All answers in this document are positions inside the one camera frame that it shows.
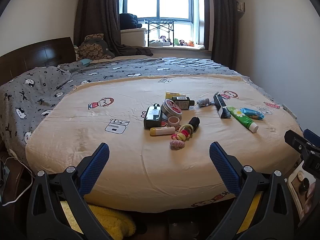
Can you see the round silver tin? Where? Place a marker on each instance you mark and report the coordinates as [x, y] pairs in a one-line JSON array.
[[169, 108]]

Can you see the window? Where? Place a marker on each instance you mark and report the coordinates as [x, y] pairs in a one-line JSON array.
[[188, 16]]

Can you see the yellow fluffy rug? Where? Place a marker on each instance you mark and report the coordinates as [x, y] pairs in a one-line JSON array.
[[118, 225]]

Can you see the dark wooden headboard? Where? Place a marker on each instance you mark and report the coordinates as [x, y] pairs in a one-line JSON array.
[[41, 54]]

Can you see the small dark green bottle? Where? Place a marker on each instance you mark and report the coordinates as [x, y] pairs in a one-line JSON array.
[[183, 102]]

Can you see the green daisy cream tube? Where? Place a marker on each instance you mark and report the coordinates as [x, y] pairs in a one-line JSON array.
[[243, 119]]

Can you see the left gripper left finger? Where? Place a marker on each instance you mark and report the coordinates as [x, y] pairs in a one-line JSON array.
[[57, 209]]

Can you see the right dark curtain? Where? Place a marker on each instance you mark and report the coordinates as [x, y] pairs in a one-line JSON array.
[[221, 28]]

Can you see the dark blue folded clothes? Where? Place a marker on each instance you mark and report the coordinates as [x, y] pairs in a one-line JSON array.
[[129, 21]]

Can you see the black thread spool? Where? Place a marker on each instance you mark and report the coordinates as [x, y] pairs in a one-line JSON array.
[[194, 122]]

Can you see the white storage box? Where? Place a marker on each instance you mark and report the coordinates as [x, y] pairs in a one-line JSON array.
[[133, 37]]

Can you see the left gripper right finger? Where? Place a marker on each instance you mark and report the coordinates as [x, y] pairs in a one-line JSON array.
[[262, 208]]

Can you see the large dark green bottle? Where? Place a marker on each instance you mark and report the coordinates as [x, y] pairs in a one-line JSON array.
[[153, 116]]

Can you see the left dark curtain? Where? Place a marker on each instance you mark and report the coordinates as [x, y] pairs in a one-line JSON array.
[[102, 17]]

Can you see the pink hair scrunchie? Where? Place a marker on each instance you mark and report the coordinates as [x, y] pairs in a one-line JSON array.
[[176, 144]]

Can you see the windowsill toys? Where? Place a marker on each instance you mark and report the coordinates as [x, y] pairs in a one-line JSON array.
[[175, 41]]

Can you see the dark curtain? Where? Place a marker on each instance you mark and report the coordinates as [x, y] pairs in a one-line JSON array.
[[102, 17], [221, 28]]

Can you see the brown patterned pillow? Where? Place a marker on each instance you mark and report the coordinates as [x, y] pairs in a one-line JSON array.
[[94, 47]]

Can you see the pink tape roll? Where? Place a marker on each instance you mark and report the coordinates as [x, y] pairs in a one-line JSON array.
[[173, 121]]

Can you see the blue snack packet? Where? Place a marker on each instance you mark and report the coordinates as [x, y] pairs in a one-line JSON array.
[[252, 114]]

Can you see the black folding rack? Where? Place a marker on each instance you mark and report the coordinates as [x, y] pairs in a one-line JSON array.
[[165, 25]]

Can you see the grey patterned duvet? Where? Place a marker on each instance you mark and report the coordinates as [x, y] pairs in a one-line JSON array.
[[62, 84]]

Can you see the yellow lip balm tube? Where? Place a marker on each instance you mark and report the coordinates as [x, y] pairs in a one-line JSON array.
[[156, 131]]

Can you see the yellow small bottle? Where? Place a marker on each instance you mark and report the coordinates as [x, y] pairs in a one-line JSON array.
[[170, 95]]

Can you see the black rectangular box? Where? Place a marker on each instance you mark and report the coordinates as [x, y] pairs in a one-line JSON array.
[[221, 106]]

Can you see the beige cartoon blanket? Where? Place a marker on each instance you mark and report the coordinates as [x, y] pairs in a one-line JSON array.
[[143, 173]]

